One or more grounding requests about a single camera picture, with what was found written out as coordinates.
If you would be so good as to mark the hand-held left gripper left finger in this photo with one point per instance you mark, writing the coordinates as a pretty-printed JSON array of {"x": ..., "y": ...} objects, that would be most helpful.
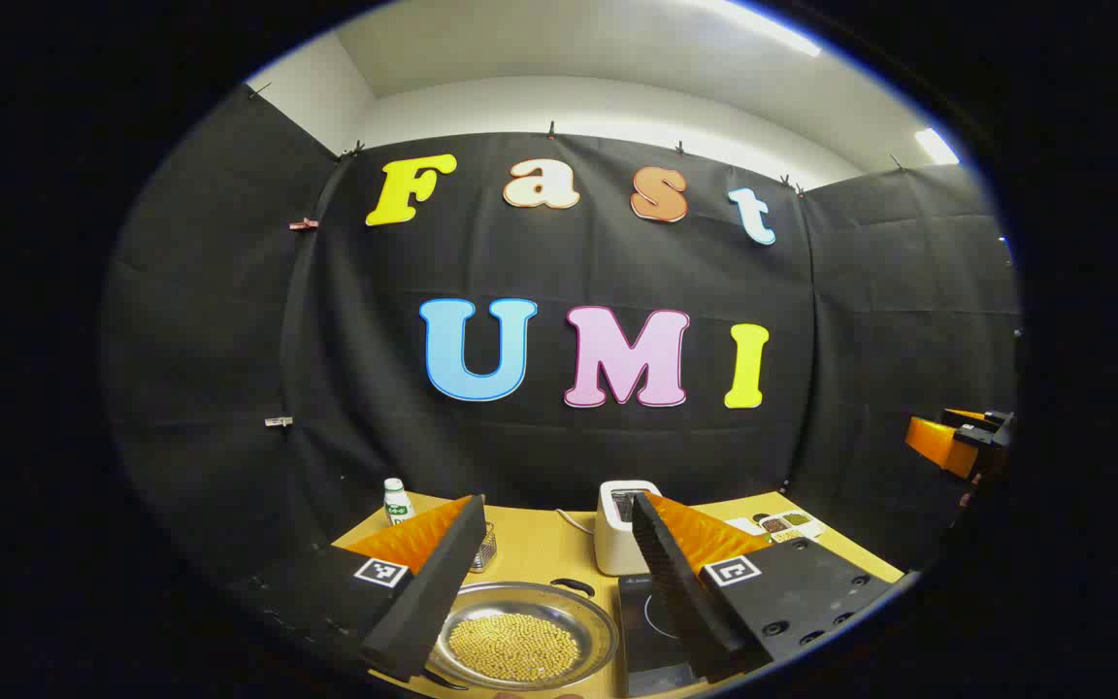
[{"x": 433, "y": 602}]

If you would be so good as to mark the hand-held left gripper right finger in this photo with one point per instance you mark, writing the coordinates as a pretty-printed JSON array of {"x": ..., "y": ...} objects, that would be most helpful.
[{"x": 675, "y": 592}]

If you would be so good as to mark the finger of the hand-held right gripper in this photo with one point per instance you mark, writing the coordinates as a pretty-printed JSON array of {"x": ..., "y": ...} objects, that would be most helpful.
[{"x": 937, "y": 445}]

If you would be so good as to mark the black induction cooktop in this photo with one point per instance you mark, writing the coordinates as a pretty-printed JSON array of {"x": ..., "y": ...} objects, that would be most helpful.
[{"x": 646, "y": 631}]

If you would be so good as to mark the pile of yellow soybeans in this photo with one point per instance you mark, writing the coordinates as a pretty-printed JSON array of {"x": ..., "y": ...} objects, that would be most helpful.
[{"x": 515, "y": 646}]

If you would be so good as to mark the cream white toaster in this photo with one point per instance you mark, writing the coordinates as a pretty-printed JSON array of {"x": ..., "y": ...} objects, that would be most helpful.
[{"x": 612, "y": 544}]

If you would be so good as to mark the white green-label drink bottle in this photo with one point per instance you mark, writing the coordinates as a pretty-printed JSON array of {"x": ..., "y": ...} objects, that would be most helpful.
[{"x": 396, "y": 505}]

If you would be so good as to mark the ceiling light strip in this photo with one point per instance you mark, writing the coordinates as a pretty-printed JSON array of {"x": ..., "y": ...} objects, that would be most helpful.
[{"x": 937, "y": 146}]

